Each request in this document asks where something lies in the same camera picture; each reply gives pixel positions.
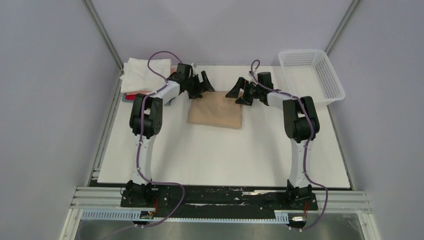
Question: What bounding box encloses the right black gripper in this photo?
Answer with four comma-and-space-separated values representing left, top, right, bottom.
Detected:
226, 77, 263, 106

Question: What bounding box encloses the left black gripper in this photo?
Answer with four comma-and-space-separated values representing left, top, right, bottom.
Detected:
184, 71, 214, 100

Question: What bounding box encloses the beige t shirt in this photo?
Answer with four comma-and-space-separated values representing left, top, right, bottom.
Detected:
187, 91, 243, 130

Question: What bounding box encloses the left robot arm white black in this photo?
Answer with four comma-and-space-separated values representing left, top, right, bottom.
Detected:
121, 63, 215, 208

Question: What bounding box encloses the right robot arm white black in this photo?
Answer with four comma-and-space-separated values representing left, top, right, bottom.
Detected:
225, 72, 320, 209

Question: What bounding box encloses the pink folded t shirt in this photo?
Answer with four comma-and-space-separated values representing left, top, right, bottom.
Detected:
121, 67, 166, 94

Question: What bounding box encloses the white folded t shirt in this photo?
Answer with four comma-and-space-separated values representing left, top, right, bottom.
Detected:
120, 57, 172, 93

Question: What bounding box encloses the white plastic basket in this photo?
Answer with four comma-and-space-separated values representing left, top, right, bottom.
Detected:
278, 49, 346, 106

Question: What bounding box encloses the red folded t shirt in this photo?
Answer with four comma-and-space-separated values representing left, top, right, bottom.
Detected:
123, 94, 137, 102

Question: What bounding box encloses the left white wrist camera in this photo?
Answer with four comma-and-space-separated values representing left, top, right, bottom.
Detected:
191, 63, 198, 76

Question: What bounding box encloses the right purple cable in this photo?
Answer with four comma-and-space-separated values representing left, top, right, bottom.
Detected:
250, 59, 329, 232

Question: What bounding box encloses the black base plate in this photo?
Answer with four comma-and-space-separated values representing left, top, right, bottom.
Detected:
128, 184, 318, 219

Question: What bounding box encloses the left corner aluminium post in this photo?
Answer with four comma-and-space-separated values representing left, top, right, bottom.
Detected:
82, 0, 124, 73

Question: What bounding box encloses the corner aluminium post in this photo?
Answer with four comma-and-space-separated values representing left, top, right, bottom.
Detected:
82, 0, 124, 73
324, 0, 362, 56

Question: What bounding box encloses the left side aluminium rail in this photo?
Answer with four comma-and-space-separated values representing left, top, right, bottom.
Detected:
85, 70, 124, 187

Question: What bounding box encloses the right corner aluminium post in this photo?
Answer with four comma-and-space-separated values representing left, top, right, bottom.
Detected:
324, 0, 362, 56

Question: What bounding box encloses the white slotted cable duct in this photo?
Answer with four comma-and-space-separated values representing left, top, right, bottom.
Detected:
80, 209, 290, 224

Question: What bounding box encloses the aluminium frame rail front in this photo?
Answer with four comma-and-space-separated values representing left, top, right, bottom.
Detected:
69, 187, 372, 214

